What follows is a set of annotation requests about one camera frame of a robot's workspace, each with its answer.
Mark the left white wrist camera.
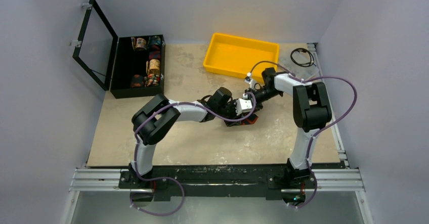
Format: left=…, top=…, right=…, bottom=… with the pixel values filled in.
left=235, top=94, right=254, bottom=116

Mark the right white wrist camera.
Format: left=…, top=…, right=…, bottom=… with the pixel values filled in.
left=244, top=72, right=264, bottom=88

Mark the black framed box lid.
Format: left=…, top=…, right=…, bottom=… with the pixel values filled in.
left=70, top=0, right=118, bottom=91

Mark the black coiled cable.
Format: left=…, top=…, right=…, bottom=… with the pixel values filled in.
left=289, top=48, right=316, bottom=68

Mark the rolled tie colourful floral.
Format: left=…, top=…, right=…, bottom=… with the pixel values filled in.
left=144, top=73, right=160, bottom=87

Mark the purple cable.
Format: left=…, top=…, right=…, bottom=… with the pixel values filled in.
left=133, top=92, right=258, bottom=216
left=248, top=60, right=358, bottom=210

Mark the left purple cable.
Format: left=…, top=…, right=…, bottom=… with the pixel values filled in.
left=133, top=92, right=258, bottom=216

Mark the rolled tie red navy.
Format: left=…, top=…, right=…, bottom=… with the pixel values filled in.
left=148, top=50, right=161, bottom=61

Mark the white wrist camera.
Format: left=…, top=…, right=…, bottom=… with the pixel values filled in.
left=235, top=94, right=254, bottom=116
left=244, top=72, right=264, bottom=88

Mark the yellow plastic tray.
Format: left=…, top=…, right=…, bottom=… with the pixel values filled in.
left=203, top=33, right=280, bottom=83

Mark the rolled tie dark blue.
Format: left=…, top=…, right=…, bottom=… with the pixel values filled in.
left=147, top=35, right=162, bottom=51

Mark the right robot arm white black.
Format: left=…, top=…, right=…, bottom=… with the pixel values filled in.
left=244, top=67, right=332, bottom=187

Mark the rolled tie orange floral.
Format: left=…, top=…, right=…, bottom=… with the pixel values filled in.
left=131, top=37, right=147, bottom=51

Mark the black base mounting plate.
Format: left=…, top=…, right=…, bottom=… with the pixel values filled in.
left=118, top=164, right=315, bottom=204

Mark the black tie storage box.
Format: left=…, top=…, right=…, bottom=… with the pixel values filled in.
left=110, top=34, right=166, bottom=99

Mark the aluminium rail frame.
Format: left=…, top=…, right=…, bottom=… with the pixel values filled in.
left=62, top=42, right=374, bottom=224

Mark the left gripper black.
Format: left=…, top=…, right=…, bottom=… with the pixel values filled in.
left=216, top=100, right=243, bottom=127

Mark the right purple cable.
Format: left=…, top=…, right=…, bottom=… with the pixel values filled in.
left=248, top=60, right=358, bottom=210

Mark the orange navy striped tie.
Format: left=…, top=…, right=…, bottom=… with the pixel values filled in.
left=232, top=113, right=259, bottom=126

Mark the rolled tie dark red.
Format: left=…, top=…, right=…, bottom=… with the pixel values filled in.
left=130, top=74, right=145, bottom=88

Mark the clear plastic parts box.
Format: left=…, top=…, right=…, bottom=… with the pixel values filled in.
left=279, top=48, right=319, bottom=80

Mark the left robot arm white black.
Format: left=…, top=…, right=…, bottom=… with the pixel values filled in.
left=131, top=87, right=240, bottom=188

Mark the rolled tie beige patterned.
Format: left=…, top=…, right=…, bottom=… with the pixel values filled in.
left=146, top=59, right=161, bottom=75

